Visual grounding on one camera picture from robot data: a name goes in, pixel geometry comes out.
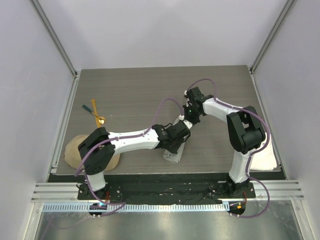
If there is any grey cloth napkin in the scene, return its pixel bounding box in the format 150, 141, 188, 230
162, 143, 185, 164

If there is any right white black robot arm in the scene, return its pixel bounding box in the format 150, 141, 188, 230
183, 95, 269, 198

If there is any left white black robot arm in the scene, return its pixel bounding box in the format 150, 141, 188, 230
75, 120, 193, 200

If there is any white folded towel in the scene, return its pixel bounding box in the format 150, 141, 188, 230
250, 140, 278, 171

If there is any beige cap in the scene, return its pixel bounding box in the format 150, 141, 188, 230
63, 134, 120, 171

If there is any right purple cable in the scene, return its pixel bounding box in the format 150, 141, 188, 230
187, 78, 272, 218

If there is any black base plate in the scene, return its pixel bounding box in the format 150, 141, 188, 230
77, 172, 257, 205

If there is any green handled gold utensil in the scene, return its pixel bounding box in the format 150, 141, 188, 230
82, 104, 100, 119

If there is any white slotted cable duct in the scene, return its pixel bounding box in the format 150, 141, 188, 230
42, 202, 230, 213

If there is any right aluminium frame post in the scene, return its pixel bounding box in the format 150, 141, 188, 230
249, 0, 297, 75

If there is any aluminium frame post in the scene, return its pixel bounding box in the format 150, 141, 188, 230
29, 0, 78, 78
249, 0, 297, 75

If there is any left aluminium frame post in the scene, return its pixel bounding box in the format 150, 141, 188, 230
29, 0, 78, 78

